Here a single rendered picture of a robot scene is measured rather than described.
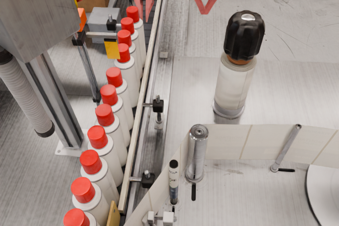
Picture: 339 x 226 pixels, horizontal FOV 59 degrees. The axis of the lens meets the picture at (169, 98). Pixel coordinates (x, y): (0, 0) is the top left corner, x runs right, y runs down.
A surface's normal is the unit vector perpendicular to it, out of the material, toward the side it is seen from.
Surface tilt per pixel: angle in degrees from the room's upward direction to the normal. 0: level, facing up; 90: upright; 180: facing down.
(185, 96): 0
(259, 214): 0
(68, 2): 90
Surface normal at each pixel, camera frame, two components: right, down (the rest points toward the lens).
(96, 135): -0.03, -0.66
